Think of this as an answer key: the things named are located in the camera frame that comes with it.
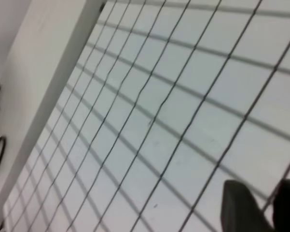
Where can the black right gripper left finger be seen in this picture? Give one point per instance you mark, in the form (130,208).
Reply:
(240,211)

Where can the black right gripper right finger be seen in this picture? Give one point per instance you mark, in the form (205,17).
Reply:
(281,206)

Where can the white black-grid tablecloth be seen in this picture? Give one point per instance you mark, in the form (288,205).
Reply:
(167,101)

